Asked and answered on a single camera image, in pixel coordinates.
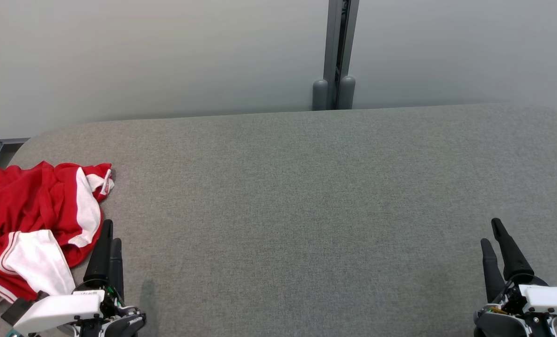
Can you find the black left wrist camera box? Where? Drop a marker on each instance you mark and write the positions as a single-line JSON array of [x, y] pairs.
[[15, 311]]

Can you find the teal left camera connector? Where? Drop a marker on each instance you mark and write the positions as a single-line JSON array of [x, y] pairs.
[[12, 333]]

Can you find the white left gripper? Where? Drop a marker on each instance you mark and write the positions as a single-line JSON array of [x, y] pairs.
[[58, 311]]

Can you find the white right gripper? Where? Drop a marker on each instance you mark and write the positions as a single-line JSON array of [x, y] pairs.
[[549, 299]]

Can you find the grey partition column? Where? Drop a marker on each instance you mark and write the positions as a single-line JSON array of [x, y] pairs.
[[336, 42]]

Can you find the grey cylinder post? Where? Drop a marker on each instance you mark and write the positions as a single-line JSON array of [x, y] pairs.
[[347, 93], [320, 96]]

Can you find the red shirt with white sleeves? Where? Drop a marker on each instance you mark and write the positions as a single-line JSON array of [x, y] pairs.
[[35, 262]]

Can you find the red shorts with white stripe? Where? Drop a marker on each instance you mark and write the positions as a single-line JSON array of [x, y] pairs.
[[21, 201]]

